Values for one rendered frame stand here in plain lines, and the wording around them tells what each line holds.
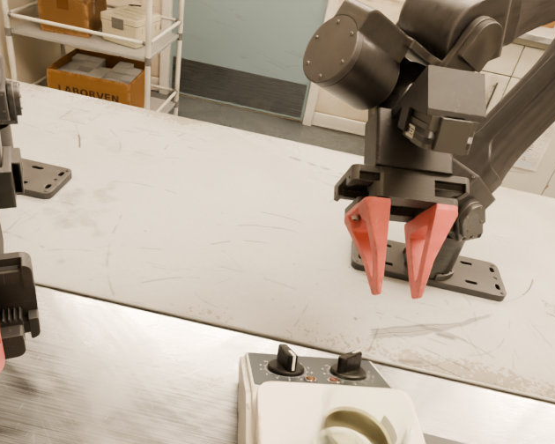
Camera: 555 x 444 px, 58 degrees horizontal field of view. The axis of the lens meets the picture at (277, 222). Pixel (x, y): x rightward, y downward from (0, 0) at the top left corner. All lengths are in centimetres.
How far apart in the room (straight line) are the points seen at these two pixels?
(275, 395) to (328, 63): 26
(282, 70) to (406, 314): 273
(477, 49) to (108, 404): 43
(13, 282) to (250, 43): 296
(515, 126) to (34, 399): 54
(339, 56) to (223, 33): 286
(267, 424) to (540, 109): 44
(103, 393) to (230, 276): 20
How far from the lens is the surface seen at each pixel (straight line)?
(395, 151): 42
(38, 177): 75
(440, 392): 56
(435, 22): 47
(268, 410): 38
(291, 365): 44
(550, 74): 64
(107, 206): 70
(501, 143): 61
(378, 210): 41
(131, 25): 240
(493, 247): 81
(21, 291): 36
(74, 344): 53
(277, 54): 323
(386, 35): 43
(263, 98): 332
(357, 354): 46
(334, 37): 43
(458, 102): 38
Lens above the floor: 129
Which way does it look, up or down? 34 degrees down
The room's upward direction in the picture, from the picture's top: 12 degrees clockwise
